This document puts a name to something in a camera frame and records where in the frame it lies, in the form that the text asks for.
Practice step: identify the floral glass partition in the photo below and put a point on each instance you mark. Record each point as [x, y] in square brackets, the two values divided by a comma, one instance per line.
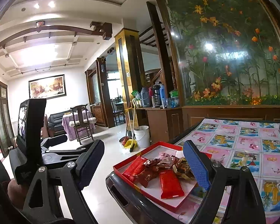
[227, 51]

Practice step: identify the red white box lid tray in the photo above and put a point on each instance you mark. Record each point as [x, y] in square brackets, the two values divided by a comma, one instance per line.
[153, 190]

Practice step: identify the left hand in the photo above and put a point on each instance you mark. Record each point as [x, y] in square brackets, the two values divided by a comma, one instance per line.
[17, 194]

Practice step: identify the wooden side cabinet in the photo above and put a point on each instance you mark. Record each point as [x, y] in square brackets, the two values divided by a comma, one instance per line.
[164, 124]

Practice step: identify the yellow dustpan and broom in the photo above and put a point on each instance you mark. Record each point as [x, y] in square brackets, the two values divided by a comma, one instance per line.
[128, 141]

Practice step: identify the blue thermos bottle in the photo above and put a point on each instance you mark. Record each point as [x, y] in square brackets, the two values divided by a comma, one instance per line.
[145, 98]

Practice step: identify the wooden chair with cushion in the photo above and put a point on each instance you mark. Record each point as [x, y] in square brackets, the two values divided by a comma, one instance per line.
[81, 122]

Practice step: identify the red square snack packet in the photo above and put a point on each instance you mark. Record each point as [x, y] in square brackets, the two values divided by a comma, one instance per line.
[135, 168]

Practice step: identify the dark brown candy packet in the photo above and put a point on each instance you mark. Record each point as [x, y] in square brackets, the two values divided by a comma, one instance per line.
[149, 172]

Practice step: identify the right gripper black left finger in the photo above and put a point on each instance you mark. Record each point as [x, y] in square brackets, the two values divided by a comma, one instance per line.
[88, 162]

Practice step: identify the framed floral painting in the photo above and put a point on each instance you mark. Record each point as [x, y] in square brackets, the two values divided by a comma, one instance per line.
[47, 87]

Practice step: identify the large red snack packet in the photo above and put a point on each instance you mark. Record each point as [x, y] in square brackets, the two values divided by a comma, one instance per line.
[170, 185]

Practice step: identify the black leather sofa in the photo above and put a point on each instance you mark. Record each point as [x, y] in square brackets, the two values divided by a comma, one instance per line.
[54, 125]

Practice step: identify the purple cloth covered table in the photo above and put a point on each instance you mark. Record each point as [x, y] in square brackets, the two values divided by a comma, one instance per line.
[71, 120]

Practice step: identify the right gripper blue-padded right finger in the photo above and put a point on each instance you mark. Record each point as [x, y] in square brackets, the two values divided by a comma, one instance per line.
[200, 164]

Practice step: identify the white plastic bucket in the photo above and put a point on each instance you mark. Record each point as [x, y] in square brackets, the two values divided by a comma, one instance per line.
[142, 134]

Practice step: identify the pink white snack packet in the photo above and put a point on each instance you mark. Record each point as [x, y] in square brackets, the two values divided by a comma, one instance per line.
[166, 158]

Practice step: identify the brown gold snack packet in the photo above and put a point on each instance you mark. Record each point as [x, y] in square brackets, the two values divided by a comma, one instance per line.
[183, 170]

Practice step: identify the colourful patterned tablecloth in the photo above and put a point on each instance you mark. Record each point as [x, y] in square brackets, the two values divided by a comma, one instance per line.
[252, 144]

